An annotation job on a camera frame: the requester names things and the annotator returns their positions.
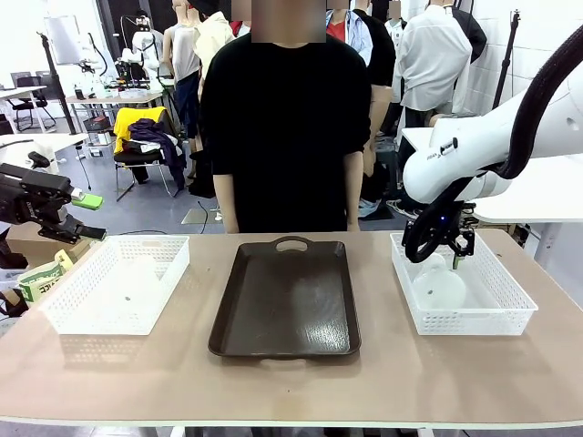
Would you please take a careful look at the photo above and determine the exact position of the translucent plastic conical flask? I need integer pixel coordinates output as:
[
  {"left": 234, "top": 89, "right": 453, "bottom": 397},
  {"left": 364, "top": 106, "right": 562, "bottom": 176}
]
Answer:
[{"left": 412, "top": 252, "right": 468, "bottom": 311}]

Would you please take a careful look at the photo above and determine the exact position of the black office chair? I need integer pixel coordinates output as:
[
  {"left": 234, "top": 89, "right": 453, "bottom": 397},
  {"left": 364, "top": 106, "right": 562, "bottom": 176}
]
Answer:
[{"left": 7, "top": 71, "right": 57, "bottom": 134}]

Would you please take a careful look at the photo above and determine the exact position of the yellow cloth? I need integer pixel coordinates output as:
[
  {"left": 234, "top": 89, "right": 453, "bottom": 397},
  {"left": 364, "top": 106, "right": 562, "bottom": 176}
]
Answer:
[{"left": 112, "top": 106, "right": 168, "bottom": 155}]

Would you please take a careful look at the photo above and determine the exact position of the mannequin in cream shirt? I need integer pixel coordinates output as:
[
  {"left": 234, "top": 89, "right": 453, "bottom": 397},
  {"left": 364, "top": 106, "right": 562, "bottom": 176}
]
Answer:
[{"left": 192, "top": 0, "right": 238, "bottom": 95}]

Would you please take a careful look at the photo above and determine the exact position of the person black sweater torso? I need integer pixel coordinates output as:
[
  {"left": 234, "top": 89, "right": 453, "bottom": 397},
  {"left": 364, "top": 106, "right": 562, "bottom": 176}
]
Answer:
[{"left": 199, "top": 30, "right": 373, "bottom": 235}]

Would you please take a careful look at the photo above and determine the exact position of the white rectangular panel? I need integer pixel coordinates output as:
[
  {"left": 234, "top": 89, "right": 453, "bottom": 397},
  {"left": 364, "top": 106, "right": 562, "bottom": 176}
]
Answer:
[{"left": 44, "top": 15, "right": 84, "bottom": 66}]

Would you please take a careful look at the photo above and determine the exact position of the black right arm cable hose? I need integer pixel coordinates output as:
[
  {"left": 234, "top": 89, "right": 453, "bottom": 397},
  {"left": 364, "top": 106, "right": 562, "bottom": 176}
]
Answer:
[{"left": 402, "top": 25, "right": 583, "bottom": 265}]

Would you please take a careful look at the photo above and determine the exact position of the white perforated plastic basket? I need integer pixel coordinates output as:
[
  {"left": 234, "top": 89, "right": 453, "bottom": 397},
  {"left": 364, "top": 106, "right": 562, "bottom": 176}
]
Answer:
[
  {"left": 389, "top": 230, "right": 540, "bottom": 338},
  {"left": 38, "top": 234, "right": 191, "bottom": 337}
]

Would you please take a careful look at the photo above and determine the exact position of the dark purple garment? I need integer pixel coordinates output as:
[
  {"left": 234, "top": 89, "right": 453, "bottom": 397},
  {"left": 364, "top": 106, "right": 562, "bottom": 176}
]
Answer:
[{"left": 128, "top": 117, "right": 188, "bottom": 191}]

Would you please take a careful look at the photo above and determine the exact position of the brown cardboard box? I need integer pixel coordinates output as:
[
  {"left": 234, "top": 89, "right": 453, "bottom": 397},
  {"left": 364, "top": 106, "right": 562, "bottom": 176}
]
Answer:
[{"left": 5, "top": 221, "right": 93, "bottom": 270}]

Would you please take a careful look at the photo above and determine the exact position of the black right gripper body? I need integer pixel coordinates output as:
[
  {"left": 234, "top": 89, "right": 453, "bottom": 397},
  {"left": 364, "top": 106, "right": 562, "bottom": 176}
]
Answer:
[{"left": 435, "top": 202, "right": 477, "bottom": 240}]

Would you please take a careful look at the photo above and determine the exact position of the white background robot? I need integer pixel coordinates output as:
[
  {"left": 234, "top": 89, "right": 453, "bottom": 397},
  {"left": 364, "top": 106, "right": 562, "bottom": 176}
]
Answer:
[{"left": 119, "top": 13, "right": 166, "bottom": 86}]

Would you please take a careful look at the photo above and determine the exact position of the person left forearm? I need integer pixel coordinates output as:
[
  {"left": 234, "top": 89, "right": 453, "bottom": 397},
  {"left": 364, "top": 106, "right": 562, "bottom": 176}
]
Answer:
[{"left": 343, "top": 150, "right": 368, "bottom": 234}]

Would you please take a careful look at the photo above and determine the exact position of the person right forearm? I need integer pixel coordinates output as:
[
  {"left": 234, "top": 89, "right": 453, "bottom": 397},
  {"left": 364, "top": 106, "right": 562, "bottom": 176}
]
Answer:
[{"left": 212, "top": 171, "right": 241, "bottom": 235}]

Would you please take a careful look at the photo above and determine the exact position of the dark brown serving tray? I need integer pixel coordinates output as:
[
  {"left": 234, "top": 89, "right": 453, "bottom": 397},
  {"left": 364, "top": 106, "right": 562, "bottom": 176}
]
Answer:
[{"left": 207, "top": 234, "right": 363, "bottom": 368}]

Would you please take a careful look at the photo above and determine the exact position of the black tripod stand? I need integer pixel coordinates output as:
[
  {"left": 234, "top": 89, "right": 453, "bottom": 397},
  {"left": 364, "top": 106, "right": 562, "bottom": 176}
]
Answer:
[
  {"left": 493, "top": 8, "right": 523, "bottom": 111},
  {"left": 35, "top": 31, "right": 77, "bottom": 137}
]

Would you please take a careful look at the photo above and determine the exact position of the green white printed bag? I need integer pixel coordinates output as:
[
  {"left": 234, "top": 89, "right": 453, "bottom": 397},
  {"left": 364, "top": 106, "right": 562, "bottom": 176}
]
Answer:
[{"left": 17, "top": 249, "right": 75, "bottom": 305}]

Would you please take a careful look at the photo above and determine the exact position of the grey floor plate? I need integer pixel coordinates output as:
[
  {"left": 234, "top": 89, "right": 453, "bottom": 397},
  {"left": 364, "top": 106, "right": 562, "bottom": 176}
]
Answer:
[{"left": 180, "top": 208, "right": 225, "bottom": 226}]

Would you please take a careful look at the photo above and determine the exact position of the mannequin in white tank top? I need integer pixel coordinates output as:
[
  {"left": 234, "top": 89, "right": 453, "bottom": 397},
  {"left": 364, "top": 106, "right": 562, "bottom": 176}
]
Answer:
[{"left": 162, "top": 0, "right": 202, "bottom": 154}]

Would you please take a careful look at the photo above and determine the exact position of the black metal frame chair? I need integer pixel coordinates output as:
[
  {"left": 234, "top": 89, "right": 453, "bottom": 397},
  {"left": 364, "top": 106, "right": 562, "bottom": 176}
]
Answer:
[{"left": 112, "top": 107, "right": 184, "bottom": 202}]

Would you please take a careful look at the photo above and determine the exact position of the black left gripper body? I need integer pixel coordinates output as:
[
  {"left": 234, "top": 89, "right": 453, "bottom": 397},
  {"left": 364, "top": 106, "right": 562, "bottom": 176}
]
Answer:
[{"left": 0, "top": 163, "right": 75, "bottom": 229}]

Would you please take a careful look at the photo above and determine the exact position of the background wooden desk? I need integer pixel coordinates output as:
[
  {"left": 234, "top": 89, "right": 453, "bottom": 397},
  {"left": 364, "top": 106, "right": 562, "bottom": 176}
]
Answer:
[{"left": 65, "top": 88, "right": 164, "bottom": 108}]

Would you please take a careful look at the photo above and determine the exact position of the mannequin in black jacket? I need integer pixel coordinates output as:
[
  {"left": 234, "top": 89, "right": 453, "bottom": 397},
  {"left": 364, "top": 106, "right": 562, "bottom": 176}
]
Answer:
[{"left": 353, "top": 0, "right": 398, "bottom": 88}]

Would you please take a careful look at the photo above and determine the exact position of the mannequin in red top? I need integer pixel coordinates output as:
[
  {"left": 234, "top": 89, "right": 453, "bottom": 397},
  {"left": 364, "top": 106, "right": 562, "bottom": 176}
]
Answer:
[{"left": 324, "top": 6, "right": 375, "bottom": 69}]

